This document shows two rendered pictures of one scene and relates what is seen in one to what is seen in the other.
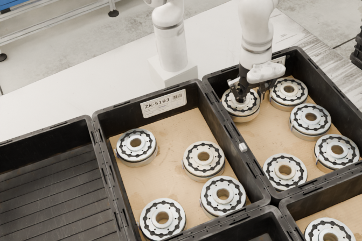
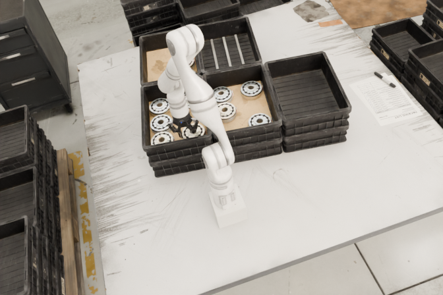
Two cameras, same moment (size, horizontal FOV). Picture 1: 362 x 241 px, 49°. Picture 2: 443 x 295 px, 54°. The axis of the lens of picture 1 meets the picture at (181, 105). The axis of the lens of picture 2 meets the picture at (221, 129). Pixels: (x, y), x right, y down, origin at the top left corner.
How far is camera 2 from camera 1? 2.00 m
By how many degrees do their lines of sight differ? 82
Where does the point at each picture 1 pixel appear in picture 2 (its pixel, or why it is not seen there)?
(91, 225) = (286, 96)
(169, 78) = not seen: hidden behind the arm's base
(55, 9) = not seen: outside the picture
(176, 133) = not seen: hidden behind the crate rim
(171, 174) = (243, 112)
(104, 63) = (289, 247)
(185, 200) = (239, 100)
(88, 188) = (289, 111)
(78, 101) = (309, 207)
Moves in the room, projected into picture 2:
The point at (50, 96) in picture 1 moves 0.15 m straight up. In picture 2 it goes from (335, 218) to (338, 198)
